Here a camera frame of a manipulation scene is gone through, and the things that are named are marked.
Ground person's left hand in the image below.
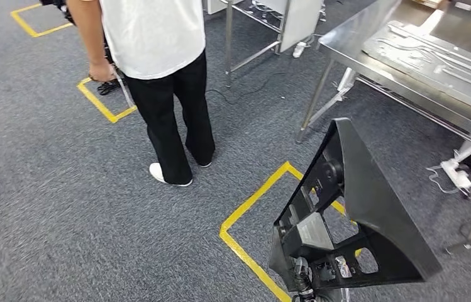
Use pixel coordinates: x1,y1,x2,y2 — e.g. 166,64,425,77
88,59,118,83

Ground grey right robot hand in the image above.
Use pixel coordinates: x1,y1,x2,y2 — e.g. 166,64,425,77
292,256,317,302

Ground black license plate frame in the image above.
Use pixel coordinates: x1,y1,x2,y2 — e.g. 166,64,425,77
268,118,443,293

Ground stainless steel workbench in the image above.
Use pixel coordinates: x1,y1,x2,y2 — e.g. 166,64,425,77
295,0,471,255

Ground person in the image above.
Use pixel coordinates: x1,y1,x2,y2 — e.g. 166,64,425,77
66,0,216,187

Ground white power strip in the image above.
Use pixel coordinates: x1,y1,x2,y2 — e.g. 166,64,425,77
292,40,308,59
440,157,471,191

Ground white board panel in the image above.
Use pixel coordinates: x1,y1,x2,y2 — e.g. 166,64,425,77
252,0,323,53

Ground stamped grey metal panel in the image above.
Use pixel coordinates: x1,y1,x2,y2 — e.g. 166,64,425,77
362,20,471,121

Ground steel frame table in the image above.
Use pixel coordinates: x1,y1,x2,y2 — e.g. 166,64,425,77
204,0,328,88

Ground black floor cable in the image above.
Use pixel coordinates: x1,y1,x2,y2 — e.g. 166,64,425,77
205,71,288,106

